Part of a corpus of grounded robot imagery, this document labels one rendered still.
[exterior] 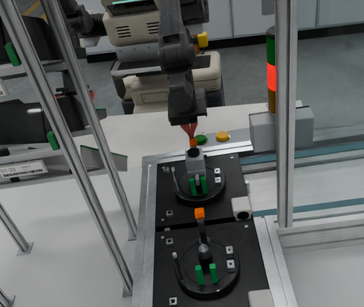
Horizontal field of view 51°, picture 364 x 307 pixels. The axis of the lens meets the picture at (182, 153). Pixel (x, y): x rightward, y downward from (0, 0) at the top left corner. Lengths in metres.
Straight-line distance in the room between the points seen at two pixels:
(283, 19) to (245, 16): 3.34
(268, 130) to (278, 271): 0.30
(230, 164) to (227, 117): 0.42
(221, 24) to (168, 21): 3.05
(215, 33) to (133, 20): 2.52
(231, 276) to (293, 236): 0.22
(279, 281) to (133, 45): 1.08
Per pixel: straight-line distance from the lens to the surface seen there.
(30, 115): 0.74
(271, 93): 0.73
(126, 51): 1.61
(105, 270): 1.06
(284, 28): 0.65
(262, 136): 0.78
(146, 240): 0.96
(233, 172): 1.06
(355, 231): 1.01
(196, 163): 0.94
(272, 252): 0.90
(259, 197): 1.06
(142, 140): 1.44
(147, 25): 1.56
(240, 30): 4.02
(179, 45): 0.92
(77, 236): 1.17
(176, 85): 0.88
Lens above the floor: 1.68
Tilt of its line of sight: 38 degrees down
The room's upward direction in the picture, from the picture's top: 12 degrees counter-clockwise
